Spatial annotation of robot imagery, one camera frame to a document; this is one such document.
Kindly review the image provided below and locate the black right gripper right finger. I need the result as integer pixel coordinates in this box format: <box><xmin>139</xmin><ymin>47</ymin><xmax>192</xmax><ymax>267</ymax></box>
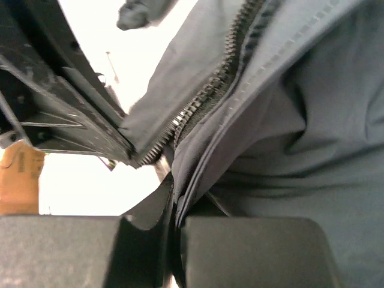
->
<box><xmin>178</xmin><ymin>197</ymin><xmax>342</xmax><ymax>287</ymax></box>

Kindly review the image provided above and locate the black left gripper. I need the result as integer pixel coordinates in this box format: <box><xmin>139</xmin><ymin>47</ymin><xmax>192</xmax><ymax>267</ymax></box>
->
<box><xmin>1</xmin><ymin>1</ymin><xmax>139</xmax><ymax>168</ymax></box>

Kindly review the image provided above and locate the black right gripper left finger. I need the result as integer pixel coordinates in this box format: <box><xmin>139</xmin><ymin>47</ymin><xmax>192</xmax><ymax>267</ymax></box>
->
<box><xmin>1</xmin><ymin>175</ymin><xmax>173</xmax><ymax>287</ymax></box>

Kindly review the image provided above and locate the grey gradient zip jacket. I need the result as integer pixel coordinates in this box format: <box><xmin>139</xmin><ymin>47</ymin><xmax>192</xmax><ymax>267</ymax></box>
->
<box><xmin>119</xmin><ymin>1</ymin><xmax>383</xmax><ymax>287</ymax></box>

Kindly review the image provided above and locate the brown cardboard box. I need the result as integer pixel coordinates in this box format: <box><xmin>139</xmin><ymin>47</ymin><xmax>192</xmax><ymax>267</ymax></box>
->
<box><xmin>1</xmin><ymin>141</ymin><xmax>46</xmax><ymax>215</ymax></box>

